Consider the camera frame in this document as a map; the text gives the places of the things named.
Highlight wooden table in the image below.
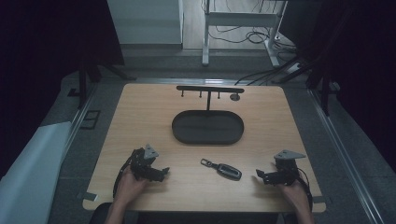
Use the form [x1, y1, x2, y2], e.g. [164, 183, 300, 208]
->
[81, 82, 327, 214]

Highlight white cabinet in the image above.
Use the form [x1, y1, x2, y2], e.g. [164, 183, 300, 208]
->
[106, 0, 185, 47]

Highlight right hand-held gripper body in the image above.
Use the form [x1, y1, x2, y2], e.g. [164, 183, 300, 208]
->
[273, 149, 308, 187]

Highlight black car key with ring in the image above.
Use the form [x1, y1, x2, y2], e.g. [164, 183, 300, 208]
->
[200, 158, 244, 182]

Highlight black cables on floor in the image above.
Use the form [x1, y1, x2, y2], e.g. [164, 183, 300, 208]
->
[207, 0, 300, 87]

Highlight metal floor rail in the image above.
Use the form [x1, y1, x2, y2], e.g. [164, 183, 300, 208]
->
[306, 88, 386, 224]
[61, 81, 98, 162]

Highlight black stand legs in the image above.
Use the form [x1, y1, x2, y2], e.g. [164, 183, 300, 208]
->
[272, 55, 332, 117]
[77, 58, 137, 110]

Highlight person's left hand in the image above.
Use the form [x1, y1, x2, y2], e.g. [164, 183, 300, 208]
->
[116, 167, 149, 207]

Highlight person's dark-clothed leg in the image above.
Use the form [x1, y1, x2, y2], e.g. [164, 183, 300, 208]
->
[88, 202, 114, 224]

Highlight dark curtain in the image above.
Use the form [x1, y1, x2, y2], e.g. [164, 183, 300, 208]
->
[0, 0, 126, 181]
[279, 0, 396, 174]

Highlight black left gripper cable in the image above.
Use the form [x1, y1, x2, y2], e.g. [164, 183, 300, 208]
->
[112, 154, 135, 199]

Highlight person's right hand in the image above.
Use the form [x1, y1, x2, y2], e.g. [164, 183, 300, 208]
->
[277, 179, 310, 213]

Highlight white power strip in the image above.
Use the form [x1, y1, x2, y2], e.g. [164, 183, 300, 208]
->
[285, 62, 303, 75]

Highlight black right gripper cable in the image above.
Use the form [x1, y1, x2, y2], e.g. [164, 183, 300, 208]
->
[296, 167, 314, 213]

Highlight white paper roll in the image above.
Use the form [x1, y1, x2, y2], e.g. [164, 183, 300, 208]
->
[0, 120, 73, 224]

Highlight white metal desk frame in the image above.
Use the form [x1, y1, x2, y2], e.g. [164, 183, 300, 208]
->
[201, 0, 289, 68]

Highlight black key stand with tray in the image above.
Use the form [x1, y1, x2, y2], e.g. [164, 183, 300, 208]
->
[171, 85, 246, 147]

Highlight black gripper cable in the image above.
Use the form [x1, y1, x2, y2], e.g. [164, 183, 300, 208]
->
[112, 154, 135, 199]
[296, 167, 314, 213]

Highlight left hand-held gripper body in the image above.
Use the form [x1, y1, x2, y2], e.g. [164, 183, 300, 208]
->
[129, 143, 161, 182]

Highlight black floor socket frame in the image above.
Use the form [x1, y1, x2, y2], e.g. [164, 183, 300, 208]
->
[78, 108, 102, 131]

